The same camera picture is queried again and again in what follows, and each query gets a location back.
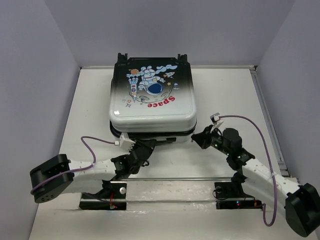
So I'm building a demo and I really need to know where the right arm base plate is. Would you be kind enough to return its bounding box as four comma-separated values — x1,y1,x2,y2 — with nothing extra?
212,173,263,210

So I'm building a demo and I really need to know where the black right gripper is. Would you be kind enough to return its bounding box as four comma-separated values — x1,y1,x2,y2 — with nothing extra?
190,124,231,156

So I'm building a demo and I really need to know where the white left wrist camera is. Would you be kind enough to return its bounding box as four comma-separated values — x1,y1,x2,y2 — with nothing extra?
114,132,136,151

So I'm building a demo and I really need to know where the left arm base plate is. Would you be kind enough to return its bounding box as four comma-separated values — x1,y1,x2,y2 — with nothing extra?
79,180,127,211

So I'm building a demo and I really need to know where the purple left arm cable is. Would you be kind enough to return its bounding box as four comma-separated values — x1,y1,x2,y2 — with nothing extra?
30,136,118,196

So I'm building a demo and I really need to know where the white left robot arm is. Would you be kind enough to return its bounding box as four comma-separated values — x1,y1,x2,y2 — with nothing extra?
30,139,157,204

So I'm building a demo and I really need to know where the black kids suitcase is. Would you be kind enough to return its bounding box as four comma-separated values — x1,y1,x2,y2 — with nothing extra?
109,53,197,143

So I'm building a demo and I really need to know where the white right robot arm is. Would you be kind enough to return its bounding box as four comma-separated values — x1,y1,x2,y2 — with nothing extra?
191,125,320,238

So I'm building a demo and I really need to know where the white foreground platform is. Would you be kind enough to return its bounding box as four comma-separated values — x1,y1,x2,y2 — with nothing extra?
27,177,316,240

